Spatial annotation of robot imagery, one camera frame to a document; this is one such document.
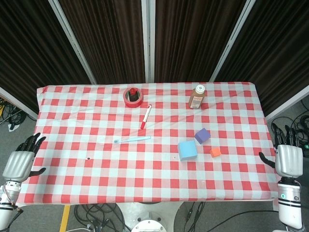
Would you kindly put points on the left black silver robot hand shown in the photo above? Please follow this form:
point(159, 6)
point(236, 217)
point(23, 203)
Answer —
point(18, 165)

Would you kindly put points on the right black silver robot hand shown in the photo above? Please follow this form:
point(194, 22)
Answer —
point(289, 159)

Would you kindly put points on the orange foam cube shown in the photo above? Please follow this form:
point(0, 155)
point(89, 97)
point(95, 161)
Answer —
point(215, 153)

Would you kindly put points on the purple foam cube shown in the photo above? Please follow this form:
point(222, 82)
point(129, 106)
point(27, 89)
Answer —
point(202, 135)

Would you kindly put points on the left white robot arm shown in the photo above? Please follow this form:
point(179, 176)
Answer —
point(7, 200)

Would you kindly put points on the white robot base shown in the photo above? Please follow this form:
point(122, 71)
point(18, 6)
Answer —
point(149, 217)

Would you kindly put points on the blue foam cube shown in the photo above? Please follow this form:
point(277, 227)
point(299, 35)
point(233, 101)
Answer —
point(187, 151)

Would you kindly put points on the red white checkered tablecloth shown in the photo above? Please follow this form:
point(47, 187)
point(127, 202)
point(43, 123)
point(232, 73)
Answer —
point(120, 169)

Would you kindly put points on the brown bottle white cap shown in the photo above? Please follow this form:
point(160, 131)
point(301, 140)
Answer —
point(196, 99)

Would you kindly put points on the light blue toothbrush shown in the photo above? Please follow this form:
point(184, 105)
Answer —
point(135, 139)

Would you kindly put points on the red tape roll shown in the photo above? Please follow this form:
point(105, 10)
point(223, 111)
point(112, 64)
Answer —
point(128, 102)

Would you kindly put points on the black bottle red cap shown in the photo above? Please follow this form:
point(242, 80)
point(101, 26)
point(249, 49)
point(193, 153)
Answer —
point(133, 93)

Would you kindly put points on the red white marker pen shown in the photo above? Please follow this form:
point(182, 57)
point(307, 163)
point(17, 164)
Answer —
point(146, 116)

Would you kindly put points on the dark partition panel white frame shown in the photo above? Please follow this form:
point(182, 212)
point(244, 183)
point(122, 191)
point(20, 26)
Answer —
point(277, 48)
point(108, 36)
point(29, 48)
point(188, 36)

